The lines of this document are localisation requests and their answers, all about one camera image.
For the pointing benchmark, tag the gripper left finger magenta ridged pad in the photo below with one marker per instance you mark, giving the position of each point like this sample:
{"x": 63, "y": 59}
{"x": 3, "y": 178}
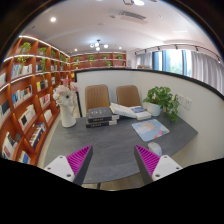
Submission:
{"x": 72, "y": 167}

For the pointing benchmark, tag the gripper right finger magenta ridged pad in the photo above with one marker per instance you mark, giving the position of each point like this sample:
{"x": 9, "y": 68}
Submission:
{"x": 152, "y": 166}

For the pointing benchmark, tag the white computer mouse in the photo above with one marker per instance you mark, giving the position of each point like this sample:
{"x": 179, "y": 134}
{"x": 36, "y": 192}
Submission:
{"x": 155, "y": 148}

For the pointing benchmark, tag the colourful map mouse pad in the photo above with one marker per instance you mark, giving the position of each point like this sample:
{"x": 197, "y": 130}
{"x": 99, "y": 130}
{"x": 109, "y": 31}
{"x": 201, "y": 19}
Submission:
{"x": 150, "y": 129}

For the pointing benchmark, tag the lower dark hardcover book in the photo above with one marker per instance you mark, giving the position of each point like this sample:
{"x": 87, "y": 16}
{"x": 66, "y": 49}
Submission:
{"x": 100, "y": 124}

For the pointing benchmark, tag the dark hardcover book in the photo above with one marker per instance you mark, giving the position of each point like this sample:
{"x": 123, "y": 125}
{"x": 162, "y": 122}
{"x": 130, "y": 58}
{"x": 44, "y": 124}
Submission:
{"x": 101, "y": 114}
{"x": 100, "y": 124}

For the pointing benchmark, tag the open white book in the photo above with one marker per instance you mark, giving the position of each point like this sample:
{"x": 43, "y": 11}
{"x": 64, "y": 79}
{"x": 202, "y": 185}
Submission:
{"x": 137, "y": 112}

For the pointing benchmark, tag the upper dark hardcover book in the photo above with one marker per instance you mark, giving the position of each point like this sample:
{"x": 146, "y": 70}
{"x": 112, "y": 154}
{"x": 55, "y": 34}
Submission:
{"x": 101, "y": 114}

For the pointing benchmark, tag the green potted plant white pot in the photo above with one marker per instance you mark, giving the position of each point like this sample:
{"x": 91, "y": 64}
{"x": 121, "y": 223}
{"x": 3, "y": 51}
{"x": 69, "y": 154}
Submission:
{"x": 163, "y": 97}

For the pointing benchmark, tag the white vase with flowers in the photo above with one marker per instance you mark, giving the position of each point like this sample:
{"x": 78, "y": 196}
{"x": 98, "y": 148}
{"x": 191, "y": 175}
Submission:
{"x": 65, "y": 97}

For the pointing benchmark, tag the left tan leather chair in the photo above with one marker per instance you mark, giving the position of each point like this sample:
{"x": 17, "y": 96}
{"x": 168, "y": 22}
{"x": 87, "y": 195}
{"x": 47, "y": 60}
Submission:
{"x": 96, "y": 96}

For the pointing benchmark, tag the tan leather chair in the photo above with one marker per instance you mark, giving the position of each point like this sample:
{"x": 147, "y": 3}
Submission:
{"x": 128, "y": 95}
{"x": 96, "y": 96}

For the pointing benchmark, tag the right tan leather chair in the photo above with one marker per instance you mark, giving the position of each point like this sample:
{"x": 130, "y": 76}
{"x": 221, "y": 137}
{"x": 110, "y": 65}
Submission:
{"x": 128, "y": 95}

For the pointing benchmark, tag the white grey window curtain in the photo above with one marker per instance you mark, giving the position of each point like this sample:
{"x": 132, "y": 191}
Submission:
{"x": 208, "y": 70}

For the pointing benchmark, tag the ceiling chandelier lamp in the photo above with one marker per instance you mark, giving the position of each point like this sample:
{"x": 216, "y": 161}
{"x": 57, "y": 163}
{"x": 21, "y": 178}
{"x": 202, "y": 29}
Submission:
{"x": 98, "y": 45}

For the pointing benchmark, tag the white wall socket panel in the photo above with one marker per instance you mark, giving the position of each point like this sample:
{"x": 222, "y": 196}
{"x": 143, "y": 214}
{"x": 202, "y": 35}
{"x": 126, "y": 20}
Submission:
{"x": 185, "y": 102}

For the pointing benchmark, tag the orange wooden bookshelf wall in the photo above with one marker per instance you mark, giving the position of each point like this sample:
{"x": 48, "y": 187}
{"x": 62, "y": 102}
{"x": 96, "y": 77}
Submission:
{"x": 29, "y": 76}

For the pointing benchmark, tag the back wall orange shelf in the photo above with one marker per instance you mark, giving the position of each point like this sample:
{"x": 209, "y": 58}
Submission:
{"x": 98, "y": 60}

